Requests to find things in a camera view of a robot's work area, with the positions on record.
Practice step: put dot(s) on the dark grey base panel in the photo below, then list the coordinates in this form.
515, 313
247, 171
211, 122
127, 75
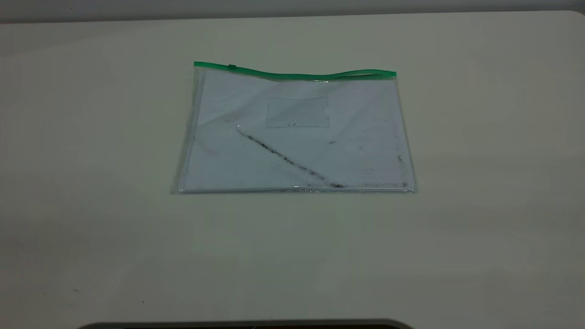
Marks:
247, 325

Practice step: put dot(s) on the clear plastic bag green zipper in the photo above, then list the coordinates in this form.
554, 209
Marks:
297, 151

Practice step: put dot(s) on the white paper sheet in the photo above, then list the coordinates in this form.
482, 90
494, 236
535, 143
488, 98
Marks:
356, 160

